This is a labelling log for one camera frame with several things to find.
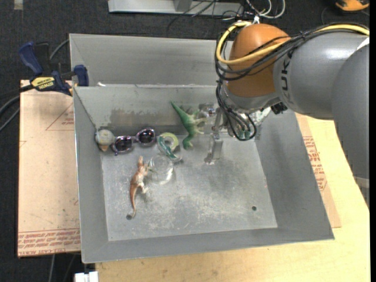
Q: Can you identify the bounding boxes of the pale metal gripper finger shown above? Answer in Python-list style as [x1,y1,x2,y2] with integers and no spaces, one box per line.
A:
[204,125,224,165]
[198,103,218,120]

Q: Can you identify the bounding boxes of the green toy dinosaur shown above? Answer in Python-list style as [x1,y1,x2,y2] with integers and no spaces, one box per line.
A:
[170,100,208,150]

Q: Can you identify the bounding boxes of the grey metal bin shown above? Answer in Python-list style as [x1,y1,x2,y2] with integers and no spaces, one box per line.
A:
[69,33,335,264]

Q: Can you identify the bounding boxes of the clear glass cup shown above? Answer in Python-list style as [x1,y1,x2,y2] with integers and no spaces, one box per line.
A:
[147,154,177,186]

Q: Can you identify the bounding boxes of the brown toy dinosaur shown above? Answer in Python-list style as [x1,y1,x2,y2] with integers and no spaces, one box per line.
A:
[129,155,154,219]

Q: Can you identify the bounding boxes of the purple sunglasses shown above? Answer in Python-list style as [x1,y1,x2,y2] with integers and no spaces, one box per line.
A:
[110,127,157,156]

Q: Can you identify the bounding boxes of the brown cardboard board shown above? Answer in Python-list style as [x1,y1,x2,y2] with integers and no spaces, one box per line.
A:
[17,79,343,259]

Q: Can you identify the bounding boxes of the black cylinder on white bracket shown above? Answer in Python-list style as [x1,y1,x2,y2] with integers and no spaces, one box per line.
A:
[254,101,288,127]

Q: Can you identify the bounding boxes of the green and white tape ring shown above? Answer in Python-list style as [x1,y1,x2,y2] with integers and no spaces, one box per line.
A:
[156,132,183,162]

